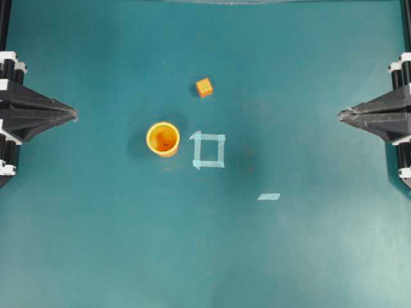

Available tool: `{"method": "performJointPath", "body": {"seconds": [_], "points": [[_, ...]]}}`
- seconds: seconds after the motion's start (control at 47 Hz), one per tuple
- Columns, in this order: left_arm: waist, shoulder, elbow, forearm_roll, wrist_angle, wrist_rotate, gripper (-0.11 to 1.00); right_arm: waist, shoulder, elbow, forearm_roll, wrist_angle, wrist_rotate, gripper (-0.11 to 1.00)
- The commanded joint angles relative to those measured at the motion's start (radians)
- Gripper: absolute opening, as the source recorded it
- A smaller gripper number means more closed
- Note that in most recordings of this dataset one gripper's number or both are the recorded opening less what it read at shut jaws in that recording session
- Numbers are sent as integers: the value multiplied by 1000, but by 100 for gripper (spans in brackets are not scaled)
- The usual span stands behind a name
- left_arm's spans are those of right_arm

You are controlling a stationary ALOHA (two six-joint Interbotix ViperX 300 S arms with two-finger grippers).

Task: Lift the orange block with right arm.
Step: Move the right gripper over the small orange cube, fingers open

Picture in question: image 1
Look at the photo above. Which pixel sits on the small light blue tape strip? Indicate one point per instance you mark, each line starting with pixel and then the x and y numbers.
pixel 269 196

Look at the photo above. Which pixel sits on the black right frame post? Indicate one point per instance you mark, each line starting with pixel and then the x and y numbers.
pixel 406 16

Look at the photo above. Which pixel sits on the orange cube block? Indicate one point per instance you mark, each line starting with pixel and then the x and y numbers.
pixel 204 87

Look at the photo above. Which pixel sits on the yellow orange plastic cup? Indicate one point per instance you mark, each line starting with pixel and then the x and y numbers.
pixel 163 139

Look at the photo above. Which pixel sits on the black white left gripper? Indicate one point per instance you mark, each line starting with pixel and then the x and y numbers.
pixel 23 126

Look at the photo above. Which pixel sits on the light blue tape square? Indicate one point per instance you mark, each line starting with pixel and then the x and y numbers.
pixel 209 150

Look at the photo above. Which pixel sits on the black frame post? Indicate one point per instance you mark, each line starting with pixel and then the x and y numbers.
pixel 406 16
pixel 5 11

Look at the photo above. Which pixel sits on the black left frame post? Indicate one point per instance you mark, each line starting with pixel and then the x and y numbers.
pixel 5 11

